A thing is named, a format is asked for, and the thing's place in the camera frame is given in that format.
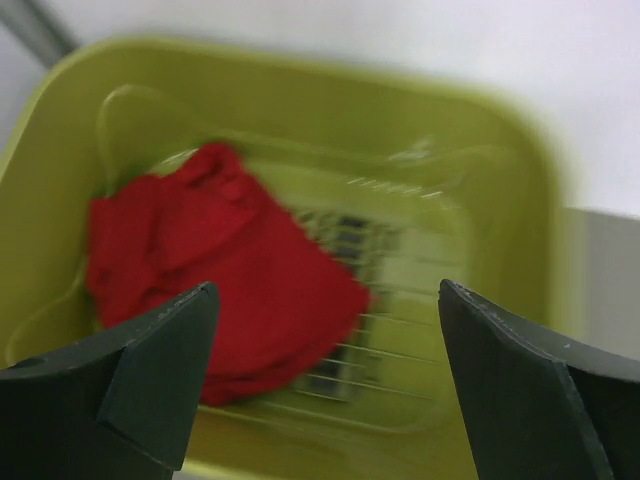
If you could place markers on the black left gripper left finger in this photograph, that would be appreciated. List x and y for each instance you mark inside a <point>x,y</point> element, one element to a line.
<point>119,404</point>

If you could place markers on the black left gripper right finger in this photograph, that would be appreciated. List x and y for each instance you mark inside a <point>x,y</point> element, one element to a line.
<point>537,404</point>

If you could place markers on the red t shirt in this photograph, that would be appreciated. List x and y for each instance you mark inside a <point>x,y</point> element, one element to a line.
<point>284,302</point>

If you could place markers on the olive green plastic basket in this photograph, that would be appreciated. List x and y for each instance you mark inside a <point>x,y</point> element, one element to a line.
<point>407,181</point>

